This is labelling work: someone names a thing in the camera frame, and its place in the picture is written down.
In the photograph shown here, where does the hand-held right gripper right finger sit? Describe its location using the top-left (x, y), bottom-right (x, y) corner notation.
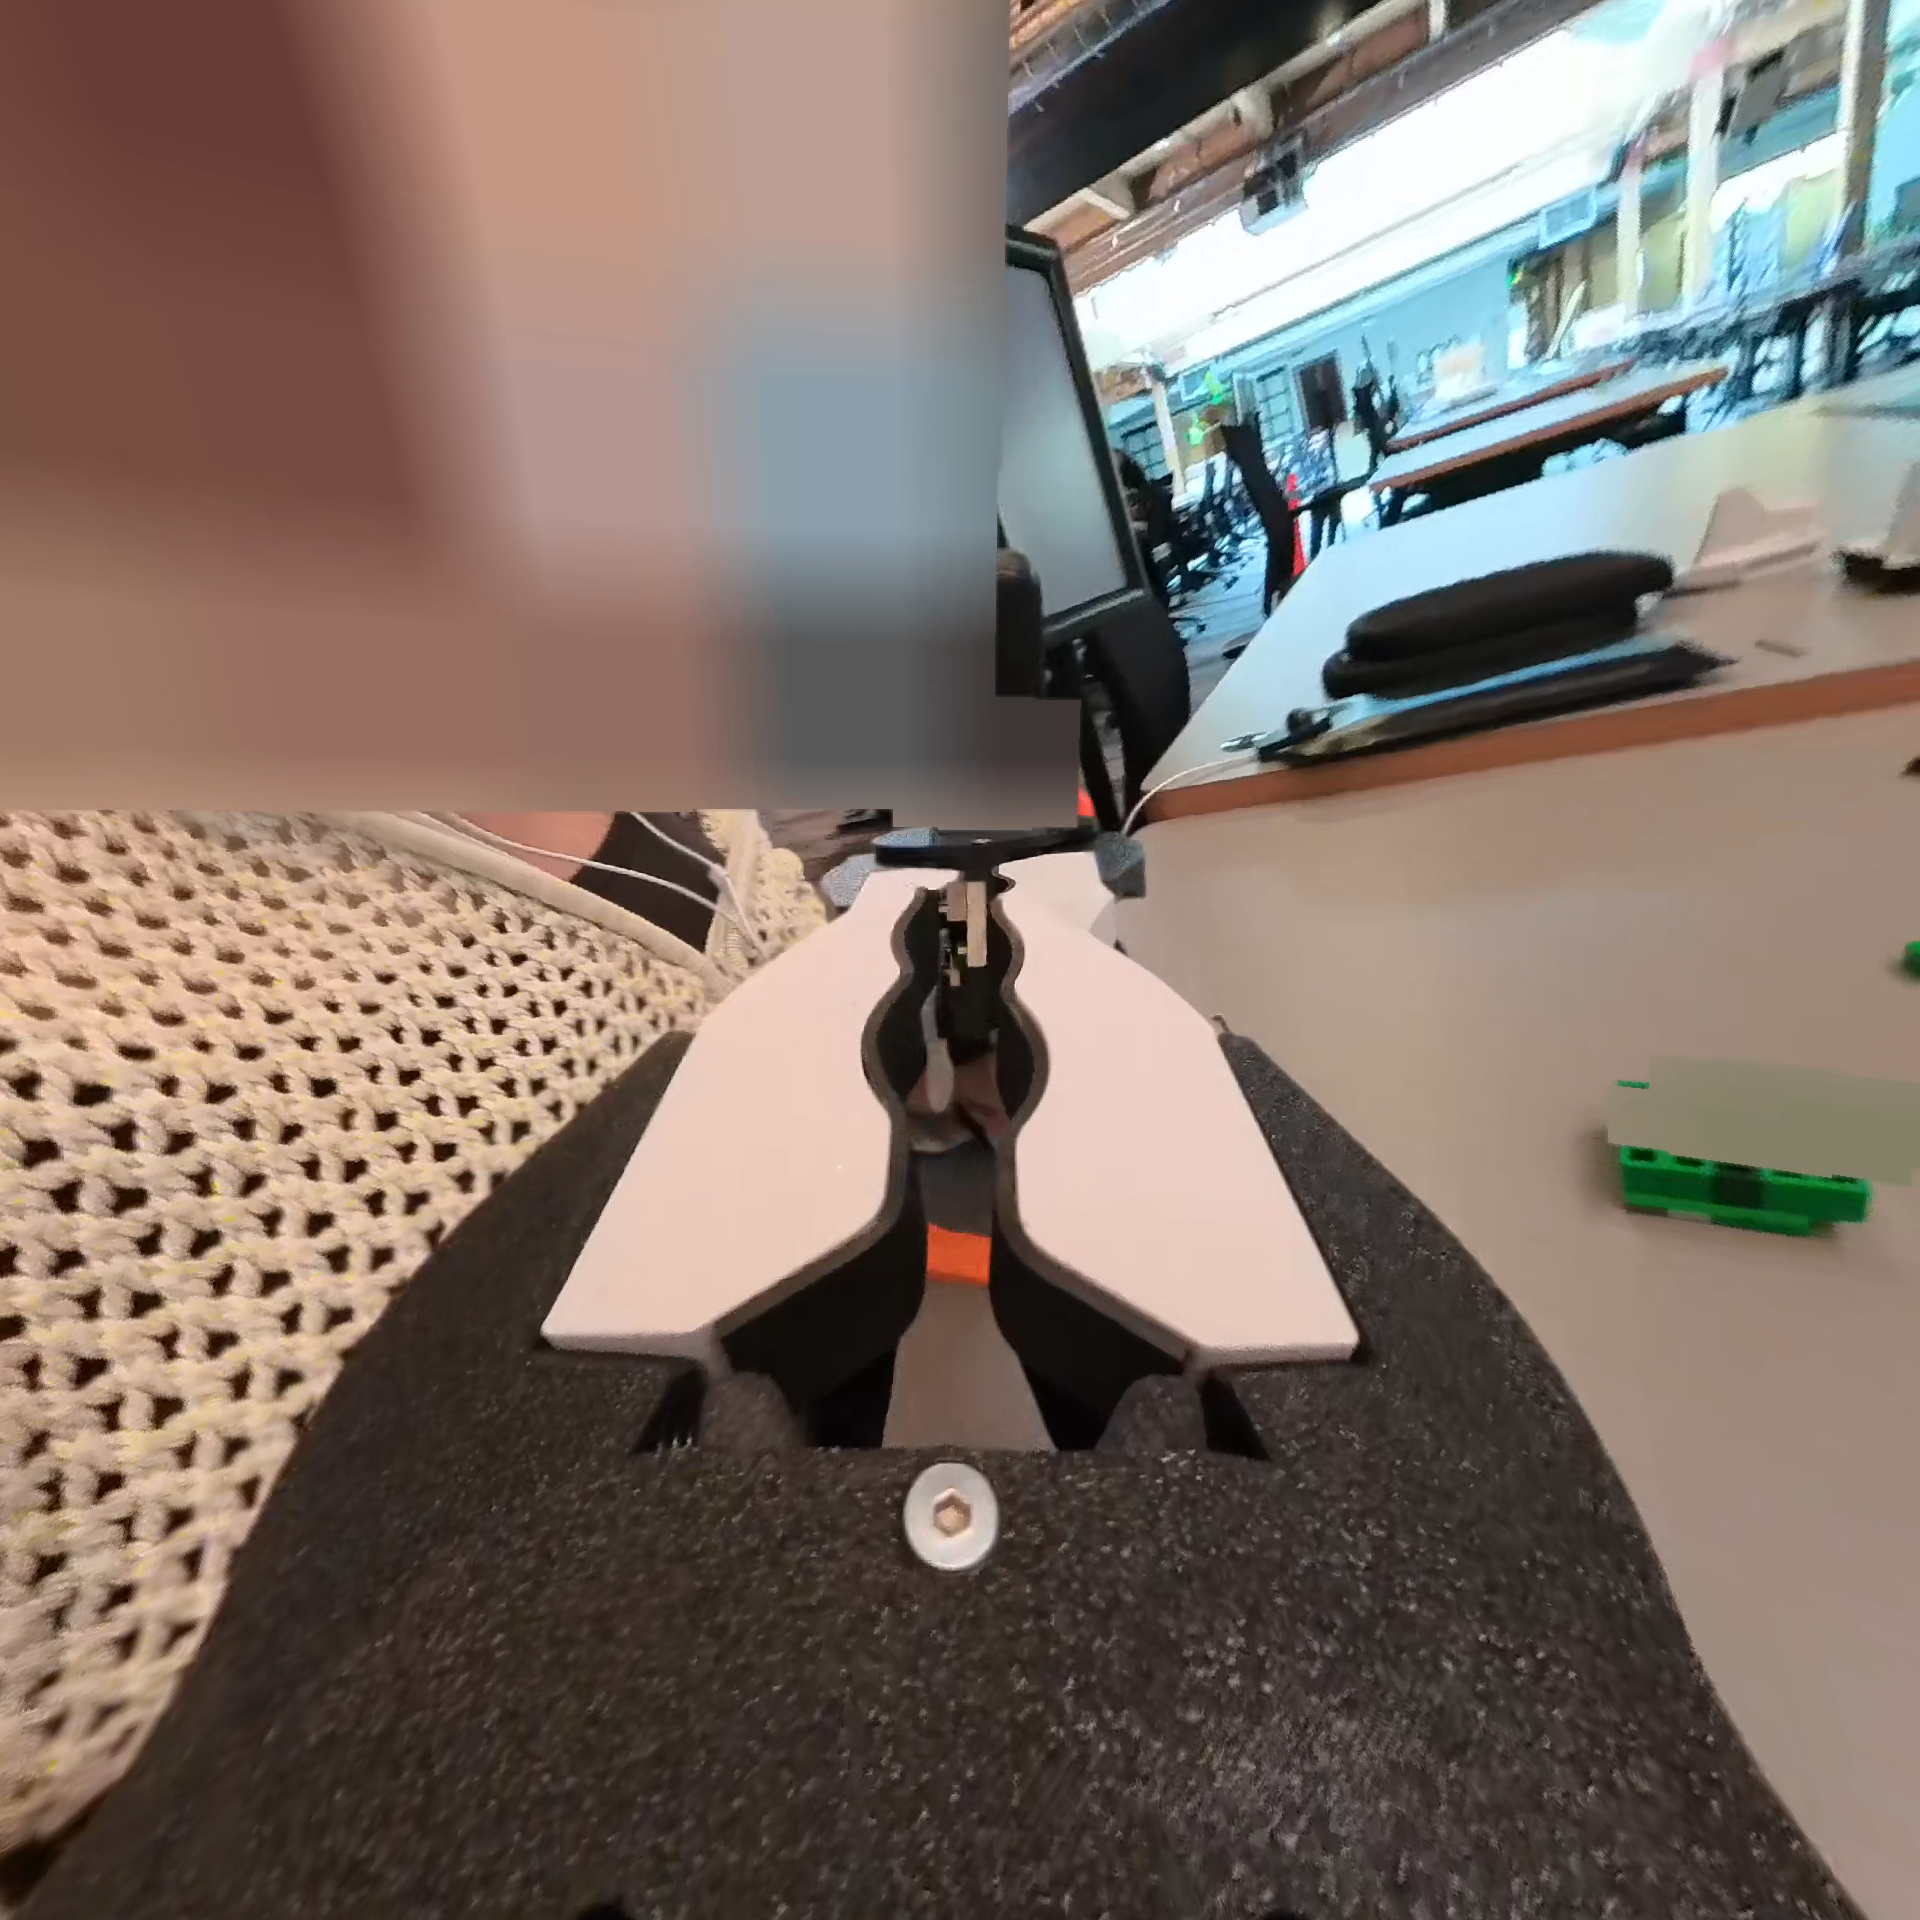
top-left (991, 890), bottom-right (1362, 1447)

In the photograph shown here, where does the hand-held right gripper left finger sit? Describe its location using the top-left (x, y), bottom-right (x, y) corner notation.
top-left (539, 883), bottom-right (920, 1447)

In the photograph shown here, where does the person's left hand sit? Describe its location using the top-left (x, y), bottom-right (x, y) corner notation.
top-left (900, 1034), bottom-right (1042, 1162)

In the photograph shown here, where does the black top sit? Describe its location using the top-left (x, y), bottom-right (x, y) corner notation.
top-left (560, 812), bottom-right (720, 949)

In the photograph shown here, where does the black computer monitor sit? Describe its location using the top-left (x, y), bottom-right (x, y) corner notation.
top-left (997, 226), bottom-right (1195, 708)

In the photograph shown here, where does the white folded paper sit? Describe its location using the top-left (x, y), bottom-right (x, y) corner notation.
top-left (1669, 485), bottom-right (1829, 596)

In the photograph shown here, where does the white desk cable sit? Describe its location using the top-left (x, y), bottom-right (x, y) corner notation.
top-left (1122, 753), bottom-right (1275, 840)

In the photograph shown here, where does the white earphone cable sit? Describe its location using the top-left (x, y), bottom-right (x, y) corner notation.
top-left (398, 812), bottom-right (758, 962)

